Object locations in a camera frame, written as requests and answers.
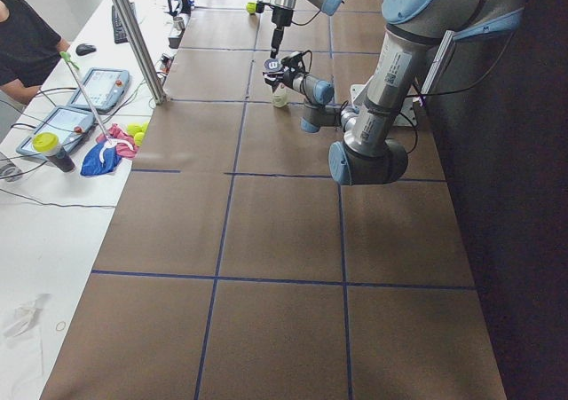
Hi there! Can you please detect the white crumpled tissue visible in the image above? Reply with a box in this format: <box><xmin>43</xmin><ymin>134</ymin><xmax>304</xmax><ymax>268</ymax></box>
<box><xmin>1</xmin><ymin>294</ymin><xmax>51</xmax><ymax>339</ymax></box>

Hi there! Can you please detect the blue cloth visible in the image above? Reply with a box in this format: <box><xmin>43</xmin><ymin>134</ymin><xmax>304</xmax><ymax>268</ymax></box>
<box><xmin>80</xmin><ymin>140</ymin><xmax>122</xmax><ymax>176</ymax></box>

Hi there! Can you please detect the near teach pendant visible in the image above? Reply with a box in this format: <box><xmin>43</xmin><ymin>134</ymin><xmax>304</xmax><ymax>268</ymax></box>
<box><xmin>16</xmin><ymin>106</ymin><xmax>95</xmax><ymax>159</ymax></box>

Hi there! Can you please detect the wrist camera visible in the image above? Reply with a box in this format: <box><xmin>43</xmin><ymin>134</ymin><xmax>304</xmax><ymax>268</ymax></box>
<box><xmin>280</xmin><ymin>51</ymin><xmax>304</xmax><ymax>67</ymax></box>

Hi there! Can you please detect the clear tennis ball can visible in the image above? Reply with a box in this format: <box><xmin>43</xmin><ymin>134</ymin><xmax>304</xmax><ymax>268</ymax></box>
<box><xmin>263</xmin><ymin>58</ymin><xmax>288</xmax><ymax>95</ymax></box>

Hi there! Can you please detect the pink cloth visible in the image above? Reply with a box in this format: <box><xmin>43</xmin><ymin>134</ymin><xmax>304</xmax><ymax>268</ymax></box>
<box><xmin>108</xmin><ymin>123</ymin><xmax>138</xmax><ymax>160</ymax></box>

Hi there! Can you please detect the person in black shirt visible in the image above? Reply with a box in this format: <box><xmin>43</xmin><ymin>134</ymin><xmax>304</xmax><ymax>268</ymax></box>
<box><xmin>1</xmin><ymin>0</ymin><xmax>70</xmax><ymax>105</ymax></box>

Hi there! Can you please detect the black computer mouse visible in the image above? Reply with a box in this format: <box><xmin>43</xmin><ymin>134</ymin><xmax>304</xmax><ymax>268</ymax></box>
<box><xmin>75</xmin><ymin>43</ymin><xmax>97</xmax><ymax>56</ymax></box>

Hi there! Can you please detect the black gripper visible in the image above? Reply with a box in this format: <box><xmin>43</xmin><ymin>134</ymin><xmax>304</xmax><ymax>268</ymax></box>
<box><xmin>263</xmin><ymin>65</ymin><xmax>295</xmax><ymax>89</ymax></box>
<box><xmin>255</xmin><ymin>1</ymin><xmax>293</xmax><ymax>59</ymax></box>

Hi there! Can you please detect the spare tennis ball on desk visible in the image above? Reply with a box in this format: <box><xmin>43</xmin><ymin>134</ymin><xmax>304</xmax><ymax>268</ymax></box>
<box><xmin>126</xmin><ymin>123</ymin><xmax>143</xmax><ymax>137</ymax></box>

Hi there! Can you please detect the cup with yellow lid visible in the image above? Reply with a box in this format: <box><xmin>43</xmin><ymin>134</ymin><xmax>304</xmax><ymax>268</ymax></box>
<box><xmin>32</xmin><ymin>132</ymin><xmax>75</xmax><ymax>173</ymax></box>

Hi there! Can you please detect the black keyboard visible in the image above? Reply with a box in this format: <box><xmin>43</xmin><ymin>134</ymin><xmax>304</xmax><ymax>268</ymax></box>
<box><xmin>111</xmin><ymin>5</ymin><xmax>128</xmax><ymax>44</ymax></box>

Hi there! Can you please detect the yellow tennis ball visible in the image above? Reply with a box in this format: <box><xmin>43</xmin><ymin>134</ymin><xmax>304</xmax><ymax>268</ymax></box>
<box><xmin>272</xmin><ymin>93</ymin><xmax>288</xmax><ymax>108</ymax></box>
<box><xmin>246</xmin><ymin>2</ymin><xmax>257</xmax><ymax>14</ymax></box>

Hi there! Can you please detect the small metal cup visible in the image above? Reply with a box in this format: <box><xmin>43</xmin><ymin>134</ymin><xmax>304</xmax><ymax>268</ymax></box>
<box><xmin>172</xmin><ymin>16</ymin><xmax>185</xmax><ymax>31</ymax></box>

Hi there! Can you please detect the aluminium frame post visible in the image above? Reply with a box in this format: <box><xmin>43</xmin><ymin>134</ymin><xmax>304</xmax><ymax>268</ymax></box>
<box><xmin>112</xmin><ymin>0</ymin><xmax>166</xmax><ymax>106</ymax></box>

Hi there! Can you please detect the far teach pendant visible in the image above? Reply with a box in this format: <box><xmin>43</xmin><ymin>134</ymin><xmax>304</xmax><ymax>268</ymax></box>
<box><xmin>83</xmin><ymin>67</ymin><xmax>130</xmax><ymax>114</ymax></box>

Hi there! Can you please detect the teach pendant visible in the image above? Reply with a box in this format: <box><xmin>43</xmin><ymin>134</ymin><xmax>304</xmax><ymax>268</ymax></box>
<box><xmin>83</xmin><ymin>67</ymin><xmax>130</xmax><ymax>114</ymax></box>
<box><xmin>16</xmin><ymin>106</ymin><xmax>95</xmax><ymax>159</ymax></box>

